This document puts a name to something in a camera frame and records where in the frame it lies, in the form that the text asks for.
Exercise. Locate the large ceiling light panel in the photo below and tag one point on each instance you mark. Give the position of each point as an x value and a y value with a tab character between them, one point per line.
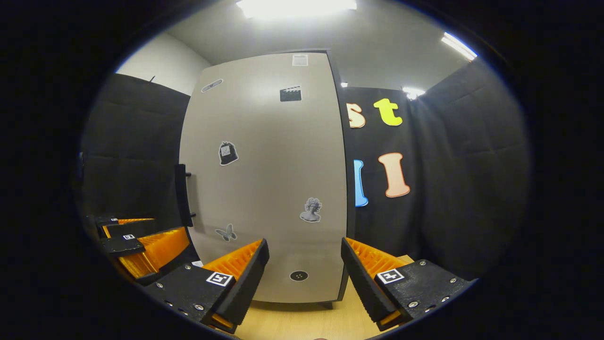
297	7

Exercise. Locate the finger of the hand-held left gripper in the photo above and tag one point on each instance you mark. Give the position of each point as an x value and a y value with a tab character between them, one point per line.
151	255
141	229

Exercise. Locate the black backdrop cloth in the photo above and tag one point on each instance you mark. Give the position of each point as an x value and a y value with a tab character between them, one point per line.
472	179

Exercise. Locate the grey cabinet door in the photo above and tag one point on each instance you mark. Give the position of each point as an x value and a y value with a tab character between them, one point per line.
264	165

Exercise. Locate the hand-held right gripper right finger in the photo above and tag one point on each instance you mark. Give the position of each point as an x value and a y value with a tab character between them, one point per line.
361	283

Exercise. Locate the long ceiling light strip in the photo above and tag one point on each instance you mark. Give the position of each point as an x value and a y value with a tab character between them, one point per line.
457	45

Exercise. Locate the dark grey cabinet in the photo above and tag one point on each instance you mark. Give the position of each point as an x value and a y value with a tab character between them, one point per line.
350	226

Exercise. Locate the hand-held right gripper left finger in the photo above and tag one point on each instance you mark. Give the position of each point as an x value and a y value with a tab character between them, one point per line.
247	288

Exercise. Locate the small ceiling light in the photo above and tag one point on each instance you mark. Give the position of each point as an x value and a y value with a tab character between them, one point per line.
413	92

